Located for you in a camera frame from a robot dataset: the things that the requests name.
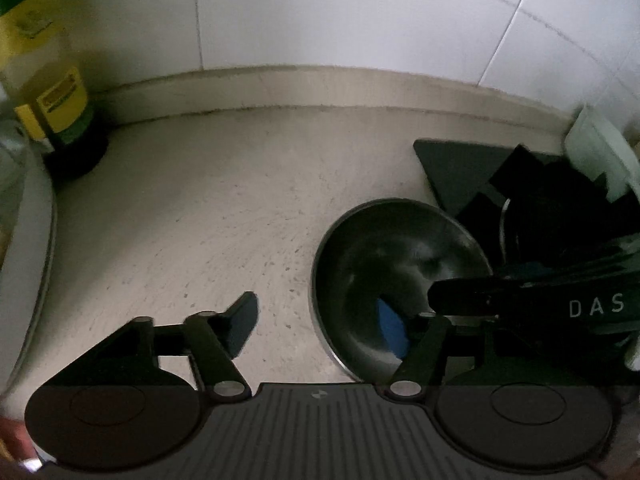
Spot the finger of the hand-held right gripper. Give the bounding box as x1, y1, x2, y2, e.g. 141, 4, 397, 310
494, 235, 640, 287
429, 277, 502, 317

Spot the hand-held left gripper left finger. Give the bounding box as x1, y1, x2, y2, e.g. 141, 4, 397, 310
45, 291, 259, 402

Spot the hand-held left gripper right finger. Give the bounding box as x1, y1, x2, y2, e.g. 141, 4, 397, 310
377, 300, 507, 398

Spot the stainless steel bowl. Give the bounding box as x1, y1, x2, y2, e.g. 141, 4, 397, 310
310, 199, 496, 377

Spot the pale green container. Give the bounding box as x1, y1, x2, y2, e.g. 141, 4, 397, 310
564, 104, 640, 204

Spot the white round condiment tray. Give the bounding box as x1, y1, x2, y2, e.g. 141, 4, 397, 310
0, 130, 59, 397

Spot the yellow-green label oil bottle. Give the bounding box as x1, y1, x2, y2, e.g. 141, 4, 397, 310
0, 0, 110, 181

